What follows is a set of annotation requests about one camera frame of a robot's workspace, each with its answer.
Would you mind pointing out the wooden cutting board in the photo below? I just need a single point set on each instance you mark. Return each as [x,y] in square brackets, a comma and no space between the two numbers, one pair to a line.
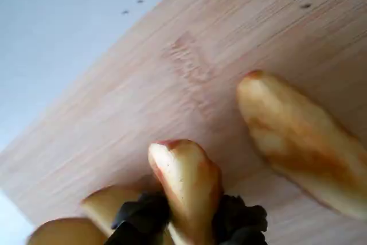
[143,98]

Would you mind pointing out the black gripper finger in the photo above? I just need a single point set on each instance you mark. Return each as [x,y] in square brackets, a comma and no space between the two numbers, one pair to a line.
[241,225]
[140,219]

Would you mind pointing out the narrow apple slice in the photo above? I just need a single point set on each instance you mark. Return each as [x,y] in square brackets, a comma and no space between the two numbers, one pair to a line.
[295,139]

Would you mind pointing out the apple slice with red skin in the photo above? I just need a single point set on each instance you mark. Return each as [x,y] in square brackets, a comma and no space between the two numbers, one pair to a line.
[186,182]

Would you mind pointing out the small apple slice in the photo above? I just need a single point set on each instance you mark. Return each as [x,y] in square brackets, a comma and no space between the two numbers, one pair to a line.
[99,210]

